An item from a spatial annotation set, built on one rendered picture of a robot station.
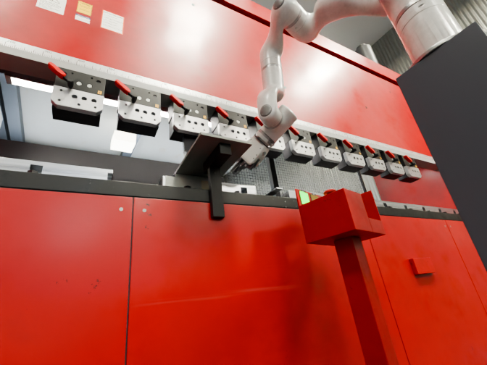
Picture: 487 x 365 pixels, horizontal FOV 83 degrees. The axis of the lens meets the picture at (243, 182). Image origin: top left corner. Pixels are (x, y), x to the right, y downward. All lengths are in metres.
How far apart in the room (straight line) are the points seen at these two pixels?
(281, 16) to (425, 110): 0.69
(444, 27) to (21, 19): 1.31
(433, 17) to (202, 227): 0.83
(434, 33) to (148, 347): 1.02
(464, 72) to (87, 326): 0.98
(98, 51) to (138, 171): 0.63
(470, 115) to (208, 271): 0.72
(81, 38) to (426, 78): 1.16
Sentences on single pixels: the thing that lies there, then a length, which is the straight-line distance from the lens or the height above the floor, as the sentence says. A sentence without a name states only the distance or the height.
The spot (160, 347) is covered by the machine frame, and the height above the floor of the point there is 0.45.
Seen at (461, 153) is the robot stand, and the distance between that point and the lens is 0.73.
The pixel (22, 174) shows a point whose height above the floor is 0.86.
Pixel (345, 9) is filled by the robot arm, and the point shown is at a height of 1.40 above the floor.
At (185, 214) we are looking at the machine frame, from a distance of 0.84.
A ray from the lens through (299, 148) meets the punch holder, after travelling 1.42.
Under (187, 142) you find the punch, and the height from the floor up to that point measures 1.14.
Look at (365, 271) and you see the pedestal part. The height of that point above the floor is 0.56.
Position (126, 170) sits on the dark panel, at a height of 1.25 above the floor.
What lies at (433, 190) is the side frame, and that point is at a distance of 2.80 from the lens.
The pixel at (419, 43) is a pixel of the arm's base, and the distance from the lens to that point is 0.91.
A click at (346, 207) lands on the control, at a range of 0.80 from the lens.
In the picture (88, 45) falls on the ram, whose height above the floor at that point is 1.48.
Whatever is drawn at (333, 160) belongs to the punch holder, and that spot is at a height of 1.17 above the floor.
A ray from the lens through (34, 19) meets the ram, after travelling 1.36.
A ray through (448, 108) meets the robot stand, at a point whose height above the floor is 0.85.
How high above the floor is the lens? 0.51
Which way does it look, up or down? 24 degrees up
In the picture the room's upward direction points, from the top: 8 degrees counter-clockwise
